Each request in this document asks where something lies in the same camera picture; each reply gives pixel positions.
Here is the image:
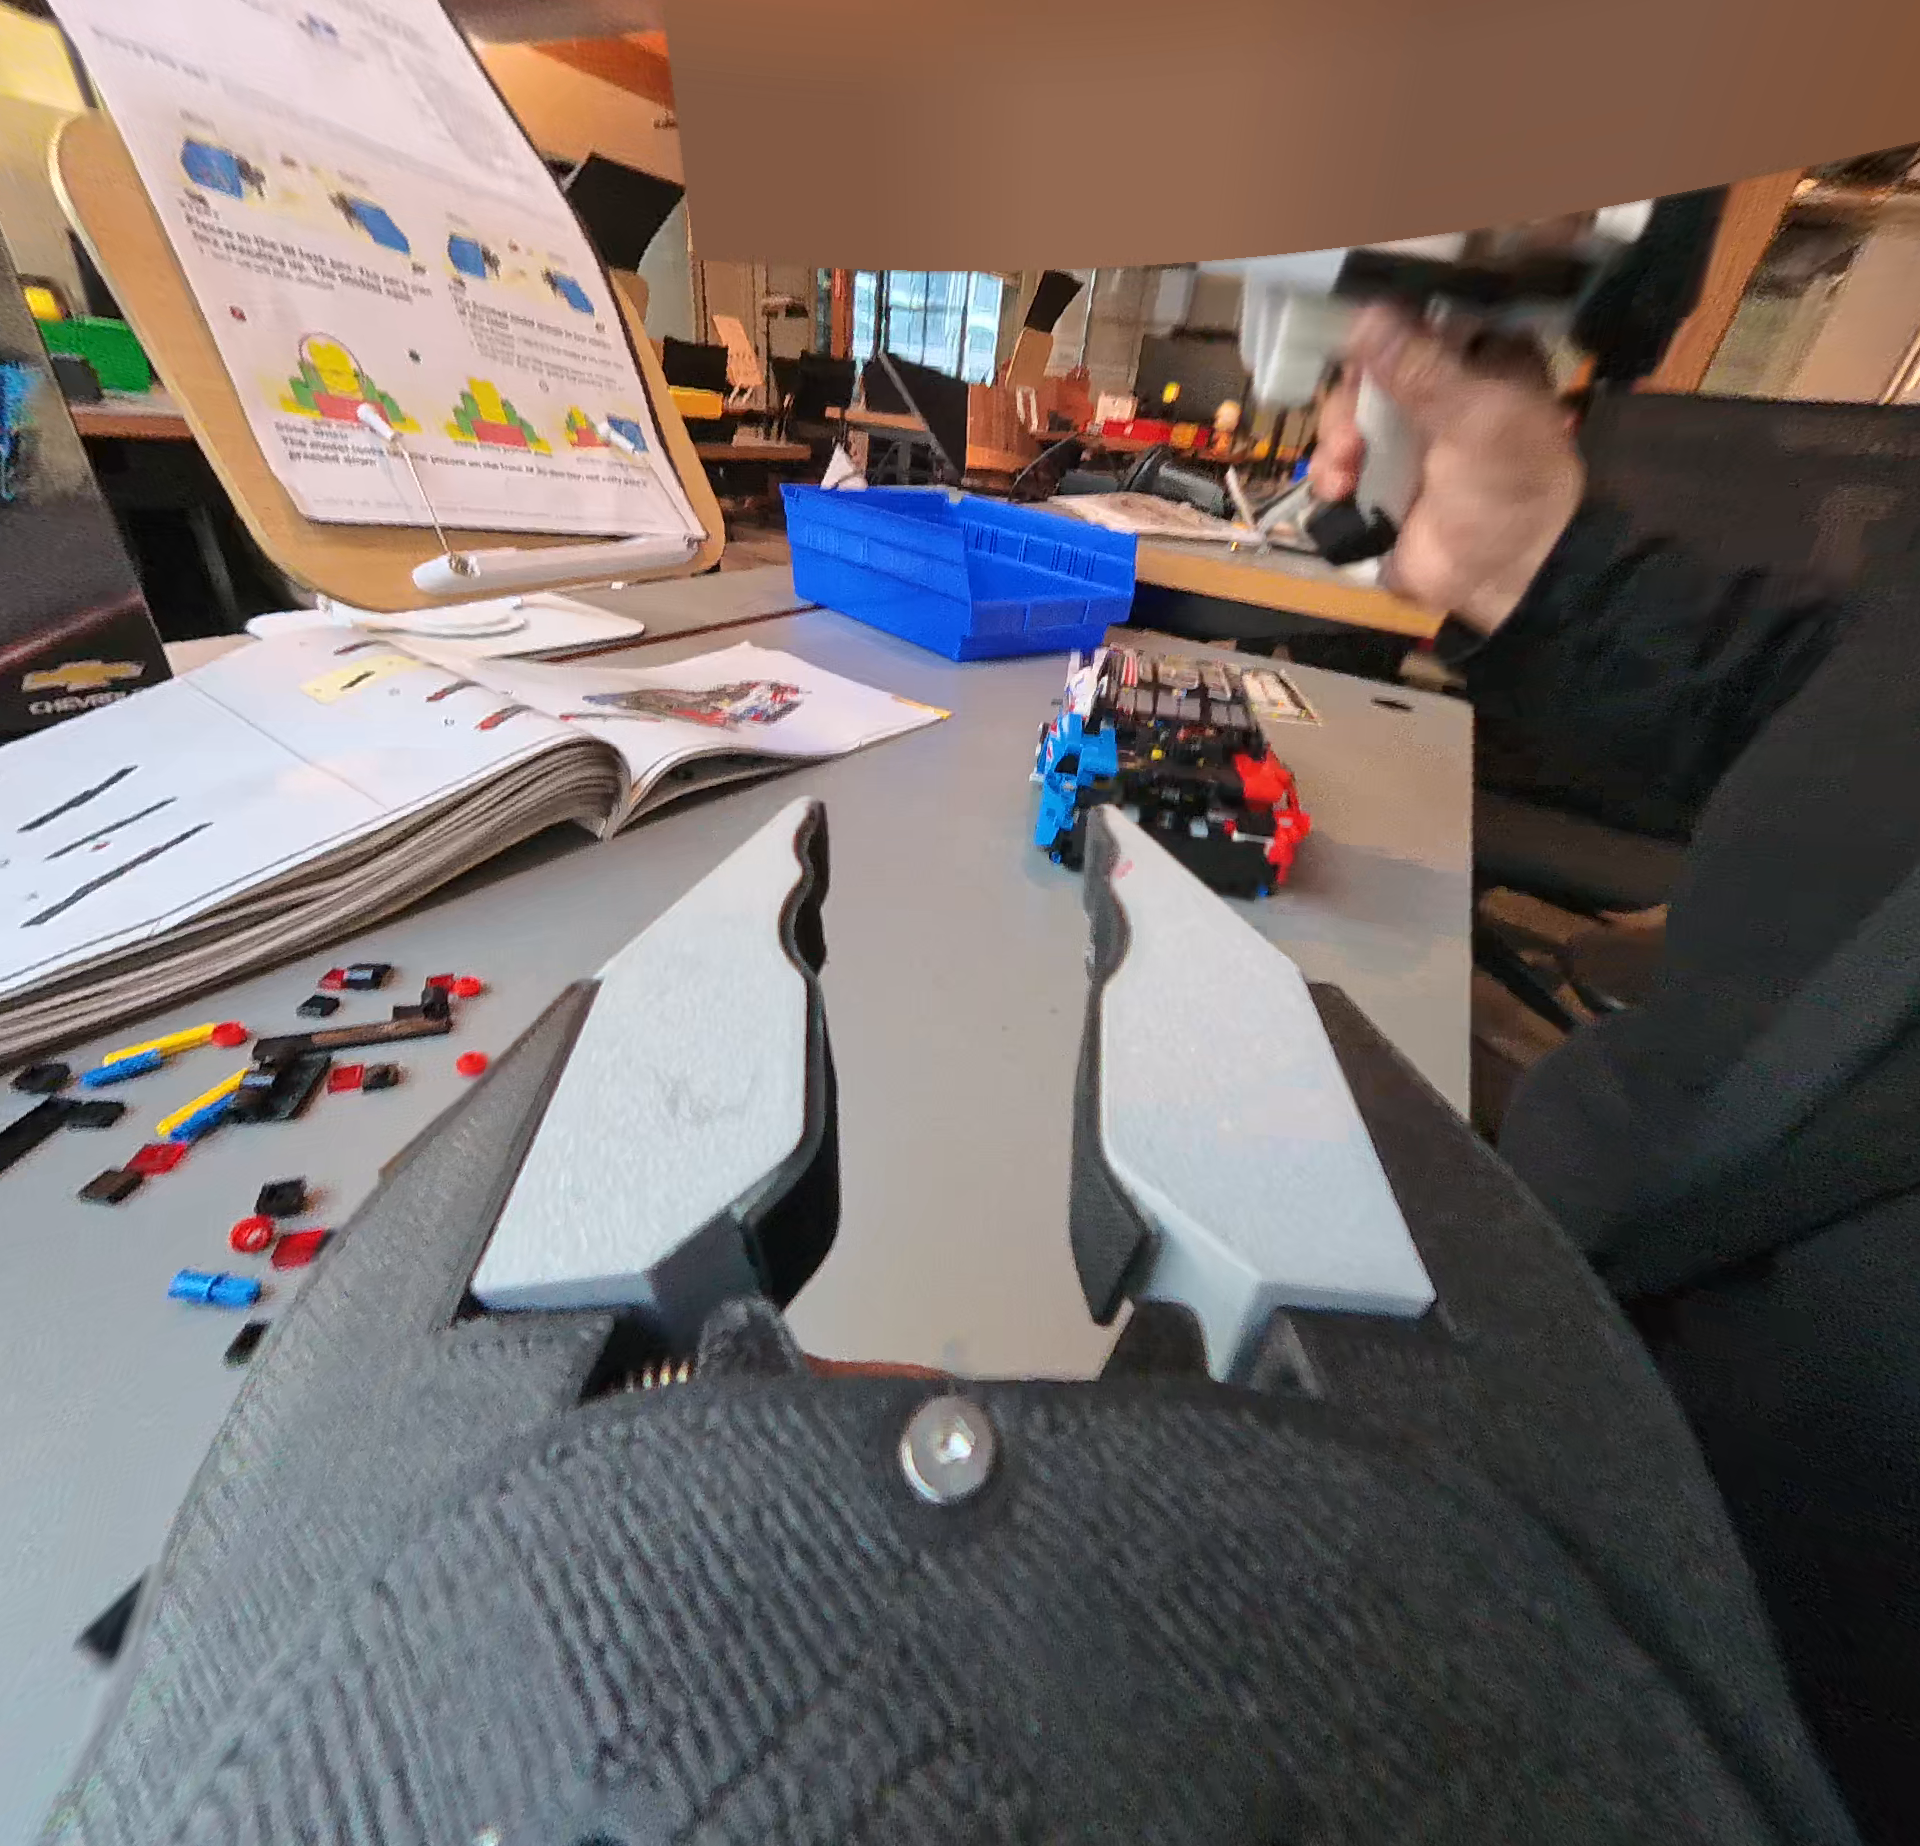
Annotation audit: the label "toy brick car model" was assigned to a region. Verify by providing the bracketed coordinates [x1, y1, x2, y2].
[1032, 645, 1313, 903]

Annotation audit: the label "small brick pieces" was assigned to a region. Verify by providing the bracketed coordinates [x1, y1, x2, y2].
[0, 958, 498, 1370]

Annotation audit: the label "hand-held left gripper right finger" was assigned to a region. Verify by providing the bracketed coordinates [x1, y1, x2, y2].
[1066, 804, 1439, 1386]

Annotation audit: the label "person's right hand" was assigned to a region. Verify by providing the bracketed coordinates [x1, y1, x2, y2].
[1310, 308, 1591, 632]

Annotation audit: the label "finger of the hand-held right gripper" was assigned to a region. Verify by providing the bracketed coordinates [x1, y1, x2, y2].
[1238, 282, 1359, 411]

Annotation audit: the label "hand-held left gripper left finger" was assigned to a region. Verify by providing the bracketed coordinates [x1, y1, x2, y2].
[466, 795, 843, 1315]

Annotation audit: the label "person's dark clothing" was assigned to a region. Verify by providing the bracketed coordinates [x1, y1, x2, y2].
[1470, 390, 1920, 1846]

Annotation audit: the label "neighbouring wooden-edged table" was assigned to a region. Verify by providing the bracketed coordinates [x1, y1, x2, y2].
[1034, 490, 1448, 645]

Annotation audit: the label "blue plastic bin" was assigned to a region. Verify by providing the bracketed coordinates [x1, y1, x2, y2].
[779, 485, 1143, 666]

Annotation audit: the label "white board stand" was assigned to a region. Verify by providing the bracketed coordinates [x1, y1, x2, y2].
[244, 530, 708, 645]

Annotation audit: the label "instruction booklet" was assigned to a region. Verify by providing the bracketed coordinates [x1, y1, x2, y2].
[0, 631, 951, 1067]

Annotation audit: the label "instruction board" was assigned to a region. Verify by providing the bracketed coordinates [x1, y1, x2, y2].
[0, 0, 729, 616]

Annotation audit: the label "black toy set box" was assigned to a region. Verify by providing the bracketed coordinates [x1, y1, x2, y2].
[0, 219, 177, 744]

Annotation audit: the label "white paper sheet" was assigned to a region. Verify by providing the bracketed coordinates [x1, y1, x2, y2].
[1054, 490, 1265, 546]

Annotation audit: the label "person's right forearm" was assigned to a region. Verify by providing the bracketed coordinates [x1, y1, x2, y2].
[1432, 505, 1846, 843]

